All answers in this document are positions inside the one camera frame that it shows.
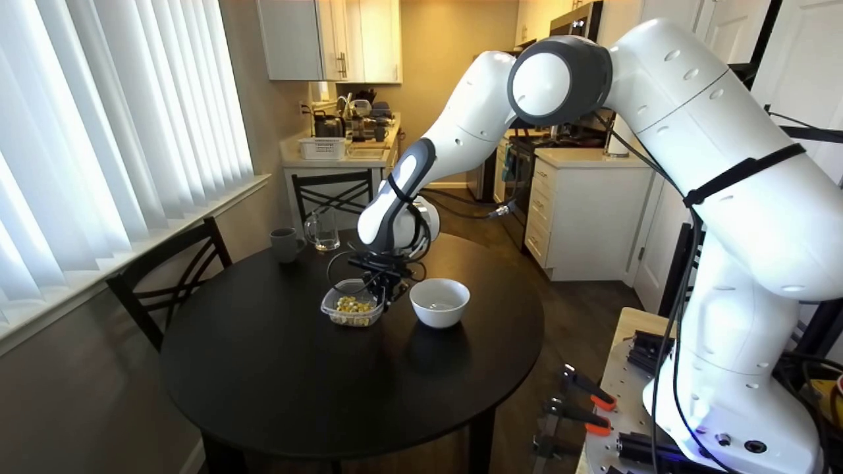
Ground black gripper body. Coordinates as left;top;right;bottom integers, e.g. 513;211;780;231
347;252;410;304

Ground transparent plastic bowl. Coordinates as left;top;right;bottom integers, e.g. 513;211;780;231
321;280;384;327

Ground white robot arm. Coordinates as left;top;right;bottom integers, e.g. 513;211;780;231
359;19;843;474

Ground white ceramic bowl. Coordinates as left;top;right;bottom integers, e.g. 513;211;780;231
408;280;472;330

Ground yellow food pieces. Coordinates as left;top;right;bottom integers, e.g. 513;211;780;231
335;296;376;327

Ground clear glass mug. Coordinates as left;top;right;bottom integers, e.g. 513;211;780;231
306;213;340;252

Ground black chair far side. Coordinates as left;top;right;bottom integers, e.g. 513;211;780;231
293;168;373;230

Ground white kitchen island counter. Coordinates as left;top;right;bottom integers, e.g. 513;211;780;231
278;118;401;226

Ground round black table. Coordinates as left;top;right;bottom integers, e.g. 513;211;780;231
161;234;542;474

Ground dark grey cup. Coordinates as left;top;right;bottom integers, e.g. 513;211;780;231
271;230;303;264

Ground black stove oven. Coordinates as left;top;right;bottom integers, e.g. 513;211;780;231
504;136;535;248

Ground white kitchen cabinet counter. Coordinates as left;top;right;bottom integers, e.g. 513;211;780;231
525;148;654;282

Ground black orange clamp upper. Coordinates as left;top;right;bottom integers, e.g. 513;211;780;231
560;363;617;412

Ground black orange clamp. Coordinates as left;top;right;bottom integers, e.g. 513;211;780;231
548;397;612;438
560;363;617;412

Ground white upper cabinets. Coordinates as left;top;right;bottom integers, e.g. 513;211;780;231
256;0;402;84

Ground black chair near window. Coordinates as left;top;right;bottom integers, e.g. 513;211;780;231
107;218;232;348

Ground black orange clamp lower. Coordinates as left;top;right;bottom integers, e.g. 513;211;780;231
548;397;612;438

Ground white vertical blinds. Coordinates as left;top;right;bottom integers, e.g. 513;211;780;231
0;0;252;300

